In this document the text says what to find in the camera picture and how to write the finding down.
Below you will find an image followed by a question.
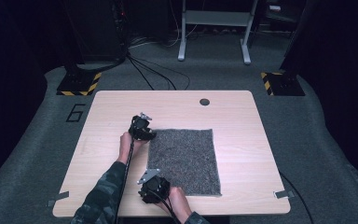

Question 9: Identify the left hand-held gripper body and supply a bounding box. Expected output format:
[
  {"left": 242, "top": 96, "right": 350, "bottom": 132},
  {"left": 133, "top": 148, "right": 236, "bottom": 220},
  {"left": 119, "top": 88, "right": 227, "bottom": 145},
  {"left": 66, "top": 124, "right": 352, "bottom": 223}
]
[{"left": 128, "top": 112, "right": 158, "bottom": 142}]

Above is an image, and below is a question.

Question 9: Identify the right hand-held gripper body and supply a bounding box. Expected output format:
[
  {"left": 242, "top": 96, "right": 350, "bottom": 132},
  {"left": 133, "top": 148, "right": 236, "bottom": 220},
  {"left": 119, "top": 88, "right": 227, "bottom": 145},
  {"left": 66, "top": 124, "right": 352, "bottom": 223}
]
[{"left": 136, "top": 168, "right": 172, "bottom": 205}]

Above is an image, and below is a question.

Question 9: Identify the grey speckled towel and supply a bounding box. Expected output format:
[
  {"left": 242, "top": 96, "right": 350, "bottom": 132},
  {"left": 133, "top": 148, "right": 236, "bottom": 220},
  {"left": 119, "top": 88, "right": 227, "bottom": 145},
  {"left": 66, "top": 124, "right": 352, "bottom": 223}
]
[{"left": 146, "top": 128, "right": 223, "bottom": 197}]

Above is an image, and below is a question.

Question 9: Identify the person's left hand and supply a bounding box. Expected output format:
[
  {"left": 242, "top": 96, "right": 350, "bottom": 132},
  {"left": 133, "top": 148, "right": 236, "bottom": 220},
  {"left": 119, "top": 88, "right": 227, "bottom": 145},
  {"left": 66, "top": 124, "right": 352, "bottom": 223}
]
[{"left": 118, "top": 131, "right": 150, "bottom": 165}]

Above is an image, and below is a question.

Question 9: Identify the person's right hand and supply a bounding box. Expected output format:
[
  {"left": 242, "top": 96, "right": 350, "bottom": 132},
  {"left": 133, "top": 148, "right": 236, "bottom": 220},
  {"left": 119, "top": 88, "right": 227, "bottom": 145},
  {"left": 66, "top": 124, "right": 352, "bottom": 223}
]
[{"left": 156, "top": 186, "right": 193, "bottom": 224}]

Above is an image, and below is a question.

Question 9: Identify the grey tape strip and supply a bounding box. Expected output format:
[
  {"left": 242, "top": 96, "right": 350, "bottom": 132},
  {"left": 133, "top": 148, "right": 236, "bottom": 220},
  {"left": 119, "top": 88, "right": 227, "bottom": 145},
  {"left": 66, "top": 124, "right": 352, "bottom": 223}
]
[
  {"left": 273, "top": 189, "right": 296, "bottom": 201},
  {"left": 47, "top": 190, "right": 71, "bottom": 208}
]

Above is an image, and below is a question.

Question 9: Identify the white metal stand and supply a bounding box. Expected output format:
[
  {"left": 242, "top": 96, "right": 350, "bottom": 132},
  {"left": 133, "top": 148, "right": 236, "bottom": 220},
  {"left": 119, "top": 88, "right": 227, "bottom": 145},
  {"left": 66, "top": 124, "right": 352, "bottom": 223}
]
[{"left": 177, "top": 0, "right": 259, "bottom": 66}]

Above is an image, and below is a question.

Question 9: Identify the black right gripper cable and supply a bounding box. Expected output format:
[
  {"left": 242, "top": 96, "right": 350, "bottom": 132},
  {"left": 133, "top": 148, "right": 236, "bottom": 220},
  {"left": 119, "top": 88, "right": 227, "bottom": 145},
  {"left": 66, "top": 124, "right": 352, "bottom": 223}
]
[{"left": 150, "top": 189, "right": 182, "bottom": 224}]

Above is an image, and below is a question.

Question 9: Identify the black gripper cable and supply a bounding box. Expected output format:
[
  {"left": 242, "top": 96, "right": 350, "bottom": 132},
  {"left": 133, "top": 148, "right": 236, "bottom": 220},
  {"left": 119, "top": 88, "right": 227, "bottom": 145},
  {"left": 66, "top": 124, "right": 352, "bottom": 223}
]
[
  {"left": 150, "top": 189, "right": 182, "bottom": 224},
  {"left": 115, "top": 139, "right": 136, "bottom": 224}
]

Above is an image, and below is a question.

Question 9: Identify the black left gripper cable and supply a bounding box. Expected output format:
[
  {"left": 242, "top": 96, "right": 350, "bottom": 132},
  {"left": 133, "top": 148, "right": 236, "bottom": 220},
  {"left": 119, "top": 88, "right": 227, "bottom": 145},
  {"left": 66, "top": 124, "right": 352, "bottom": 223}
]
[{"left": 115, "top": 139, "right": 136, "bottom": 224}]

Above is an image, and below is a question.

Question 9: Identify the black floor cable bundle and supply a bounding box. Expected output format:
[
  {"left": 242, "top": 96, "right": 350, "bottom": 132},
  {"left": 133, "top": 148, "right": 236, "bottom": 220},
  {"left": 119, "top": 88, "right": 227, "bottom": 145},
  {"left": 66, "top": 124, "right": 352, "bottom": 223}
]
[{"left": 125, "top": 51, "right": 191, "bottom": 91}]

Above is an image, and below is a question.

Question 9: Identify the black yellow striped base plate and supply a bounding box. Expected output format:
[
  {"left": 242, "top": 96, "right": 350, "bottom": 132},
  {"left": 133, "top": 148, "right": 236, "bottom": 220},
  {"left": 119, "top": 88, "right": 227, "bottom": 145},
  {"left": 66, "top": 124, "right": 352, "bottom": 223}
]
[
  {"left": 259, "top": 71, "right": 306, "bottom": 97},
  {"left": 56, "top": 71, "right": 103, "bottom": 97}
]

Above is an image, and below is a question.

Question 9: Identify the thin black floor cable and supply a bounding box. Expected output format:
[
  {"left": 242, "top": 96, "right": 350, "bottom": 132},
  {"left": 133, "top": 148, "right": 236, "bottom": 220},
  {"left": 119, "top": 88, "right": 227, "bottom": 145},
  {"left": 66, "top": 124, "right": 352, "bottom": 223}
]
[{"left": 278, "top": 171, "right": 315, "bottom": 224}]

